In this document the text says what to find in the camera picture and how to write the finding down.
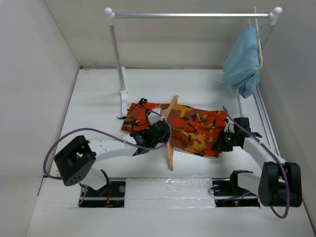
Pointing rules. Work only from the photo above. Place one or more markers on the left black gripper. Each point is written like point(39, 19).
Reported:
point(163, 139)

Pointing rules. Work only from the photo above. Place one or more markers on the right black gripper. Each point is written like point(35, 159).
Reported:
point(220, 145)

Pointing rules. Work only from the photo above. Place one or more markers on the orange camouflage trousers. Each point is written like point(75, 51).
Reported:
point(193, 130)

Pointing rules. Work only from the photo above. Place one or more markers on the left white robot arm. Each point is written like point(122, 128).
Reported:
point(75, 161)

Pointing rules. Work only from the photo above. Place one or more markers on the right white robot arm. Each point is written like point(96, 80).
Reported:
point(279, 184)

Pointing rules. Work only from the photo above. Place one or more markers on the light blue hanging garment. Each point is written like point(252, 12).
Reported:
point(241, 65)

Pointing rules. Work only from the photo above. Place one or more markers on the white metal clothes rack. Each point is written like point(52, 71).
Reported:
point(112, 16)

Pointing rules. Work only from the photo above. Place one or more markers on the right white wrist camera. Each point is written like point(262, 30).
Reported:
point(229, 128)

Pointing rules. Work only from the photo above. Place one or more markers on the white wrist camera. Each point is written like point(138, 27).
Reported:
point(155, 115)
point(229, 128)

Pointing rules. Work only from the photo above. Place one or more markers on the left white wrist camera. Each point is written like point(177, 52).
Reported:
point(155, 115)

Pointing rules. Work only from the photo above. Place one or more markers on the aluminium side rail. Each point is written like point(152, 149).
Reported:
point(263, 114)

